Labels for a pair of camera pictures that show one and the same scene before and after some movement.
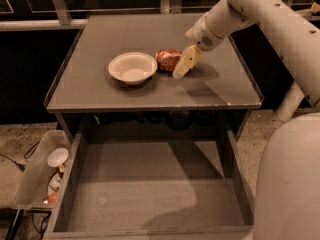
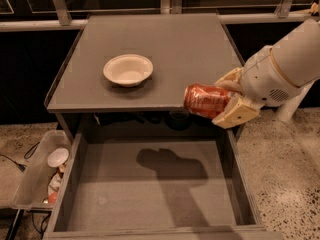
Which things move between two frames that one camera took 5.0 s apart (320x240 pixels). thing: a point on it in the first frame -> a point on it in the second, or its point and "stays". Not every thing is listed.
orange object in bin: [52, 197] stays
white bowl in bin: [57, 157] stays
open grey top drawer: [154, 186] stays
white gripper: [200, 34] -> [266, 78]
